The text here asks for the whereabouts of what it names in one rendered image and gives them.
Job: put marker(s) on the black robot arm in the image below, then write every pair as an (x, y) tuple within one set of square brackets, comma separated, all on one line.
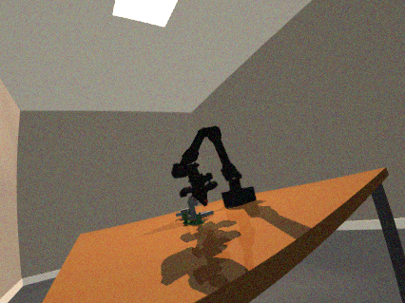
[(229, 170)]

